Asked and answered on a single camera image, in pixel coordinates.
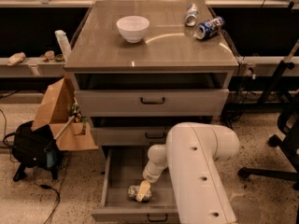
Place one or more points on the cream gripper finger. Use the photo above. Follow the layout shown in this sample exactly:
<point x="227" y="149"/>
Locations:
<point x="143" y="193"/>

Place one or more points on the crushed 7up can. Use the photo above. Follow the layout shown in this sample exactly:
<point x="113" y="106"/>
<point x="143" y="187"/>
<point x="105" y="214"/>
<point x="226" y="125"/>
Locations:
<point x="132" y="193"/>

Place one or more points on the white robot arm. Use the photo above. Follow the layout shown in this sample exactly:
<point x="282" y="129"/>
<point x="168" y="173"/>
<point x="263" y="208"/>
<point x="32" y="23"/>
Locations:
<point x="189" y="154"/>

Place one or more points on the bottom grey drawer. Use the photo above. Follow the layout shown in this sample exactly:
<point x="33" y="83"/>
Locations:
<point x="124" y="168"/>

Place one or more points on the grey drawer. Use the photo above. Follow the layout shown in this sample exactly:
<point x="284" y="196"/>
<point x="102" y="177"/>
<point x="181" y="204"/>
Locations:
<point x="124" y="168"/>
<point x="129" y="136"/>
<point x="151" y="103"/>

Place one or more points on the middle grey drawer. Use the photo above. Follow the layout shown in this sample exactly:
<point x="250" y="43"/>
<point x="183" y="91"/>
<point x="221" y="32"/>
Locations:
<point x="129" y="136"/>

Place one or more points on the top grey drawer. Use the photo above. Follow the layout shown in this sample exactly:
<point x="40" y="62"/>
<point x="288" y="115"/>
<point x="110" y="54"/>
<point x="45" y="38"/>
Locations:
<point x="151" y="103"/>

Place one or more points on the grey drawer cabinet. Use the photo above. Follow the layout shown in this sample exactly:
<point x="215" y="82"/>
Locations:
<point x="169" y="57"/>

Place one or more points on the blue pepsi can lying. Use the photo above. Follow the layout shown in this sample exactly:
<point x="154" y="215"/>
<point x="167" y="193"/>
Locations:
<point x="207" y="29"/>

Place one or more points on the silver blue upright can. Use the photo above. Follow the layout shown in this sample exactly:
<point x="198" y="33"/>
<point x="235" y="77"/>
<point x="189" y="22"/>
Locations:
<point x="191" y="15"/>

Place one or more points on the black bag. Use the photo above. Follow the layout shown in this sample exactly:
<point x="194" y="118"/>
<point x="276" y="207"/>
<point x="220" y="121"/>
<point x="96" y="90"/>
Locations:
<point x="35" y="148"/>

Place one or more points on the brown cardboard box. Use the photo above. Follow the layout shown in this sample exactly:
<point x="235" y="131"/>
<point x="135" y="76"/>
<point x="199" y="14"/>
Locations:
<point x="55" y="111"/>

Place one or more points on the black office chair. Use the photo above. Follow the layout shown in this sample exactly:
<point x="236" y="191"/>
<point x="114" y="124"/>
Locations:
<point x="288" y="124"/>

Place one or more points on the white ceramic bowl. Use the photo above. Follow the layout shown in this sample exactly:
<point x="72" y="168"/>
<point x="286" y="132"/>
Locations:
<point x="133" y="28"/>

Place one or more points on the white plastic bottle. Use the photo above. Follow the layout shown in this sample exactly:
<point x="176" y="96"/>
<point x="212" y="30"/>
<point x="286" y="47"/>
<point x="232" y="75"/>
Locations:
<point x="63" y="43"/>

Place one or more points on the grey side shelf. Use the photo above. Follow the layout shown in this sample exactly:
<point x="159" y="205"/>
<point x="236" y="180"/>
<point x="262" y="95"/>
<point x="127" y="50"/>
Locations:
<point x="31" y="67"/>

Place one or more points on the beige object on shelf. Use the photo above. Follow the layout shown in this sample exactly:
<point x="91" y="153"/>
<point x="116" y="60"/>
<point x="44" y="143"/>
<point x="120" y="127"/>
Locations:
<point x="16" y="58"/>

